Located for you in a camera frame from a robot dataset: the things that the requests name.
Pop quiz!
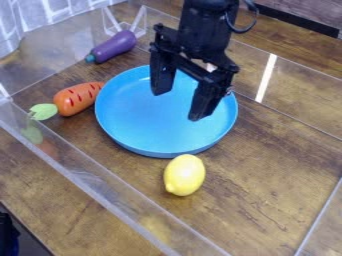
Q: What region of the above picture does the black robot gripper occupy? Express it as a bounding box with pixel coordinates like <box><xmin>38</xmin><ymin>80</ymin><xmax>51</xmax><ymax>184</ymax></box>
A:
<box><xmin>149</xmin><ymin>0</ymin><xmax>238</xmax><ymax>121</ymax></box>

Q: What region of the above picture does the yellow toy lemon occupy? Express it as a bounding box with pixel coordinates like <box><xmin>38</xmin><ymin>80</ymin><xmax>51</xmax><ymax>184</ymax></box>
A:
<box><xmin>162</xmin><ymin>154</ymin><xmax>205</xmax><ymax>196</ymax></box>

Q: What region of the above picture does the blue round tray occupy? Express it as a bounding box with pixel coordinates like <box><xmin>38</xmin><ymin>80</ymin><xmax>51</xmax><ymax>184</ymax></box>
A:
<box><xmin>94</xmin><ymin>65</ymin><xmax>237</xmax><ymax>158</ymax></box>

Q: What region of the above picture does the purple toy eggplant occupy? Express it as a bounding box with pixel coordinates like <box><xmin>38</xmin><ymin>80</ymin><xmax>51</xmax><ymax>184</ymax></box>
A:
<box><xmin>85</xmin><ymin>30</ymin><xmax>136</xmax><ymax>63</ymax></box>

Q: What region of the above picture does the orange toy carrot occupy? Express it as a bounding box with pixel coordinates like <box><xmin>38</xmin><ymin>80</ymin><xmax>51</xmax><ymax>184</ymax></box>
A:
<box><xmin>29</xmin><ymin>82</ymin><xmax>104</xmax><ymax>121</ymax></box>

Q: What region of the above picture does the white grid curtain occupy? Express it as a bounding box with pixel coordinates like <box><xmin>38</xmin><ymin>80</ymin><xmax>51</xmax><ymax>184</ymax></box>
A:
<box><xmin>0</xmin><ymin>0</ymin><xmax>125</xmax><ymax>59</ymax></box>

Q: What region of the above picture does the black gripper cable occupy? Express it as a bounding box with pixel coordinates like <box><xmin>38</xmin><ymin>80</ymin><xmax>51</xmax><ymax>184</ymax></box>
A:
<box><xmin>222</xmin><ymin>0</ymin><xmax>260</xmax><ymax>35</ymax></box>

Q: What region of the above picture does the clear acrylic enclosure wall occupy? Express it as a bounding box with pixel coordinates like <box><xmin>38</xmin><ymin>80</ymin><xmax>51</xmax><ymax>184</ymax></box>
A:
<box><xmin>0</xmin><ymin>0</ymin><xmax>342</xmax><ymax>256</ymax></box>

